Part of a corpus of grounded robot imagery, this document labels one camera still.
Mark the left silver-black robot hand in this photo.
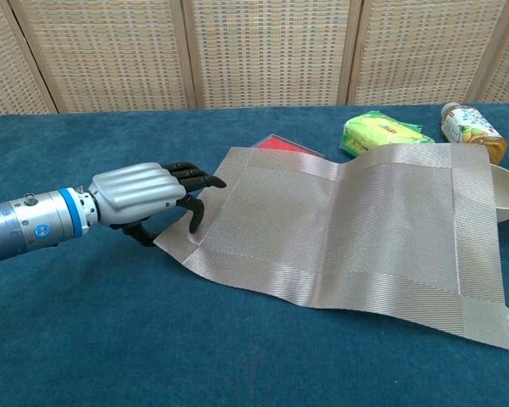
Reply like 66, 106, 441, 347
87, 159, 227, 248

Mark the woven grey-brown placemat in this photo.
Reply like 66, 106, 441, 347
152, 142, 509, 351

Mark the teal table cloth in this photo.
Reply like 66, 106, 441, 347
0, 103, 509, 407

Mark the red ink pad box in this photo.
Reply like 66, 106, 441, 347
252, 132, 326, 160

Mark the yellow-green snack pack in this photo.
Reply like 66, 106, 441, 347
339, 110, 437, 159

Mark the tea drink bottle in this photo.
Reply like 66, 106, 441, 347
439, 102, 509, 165

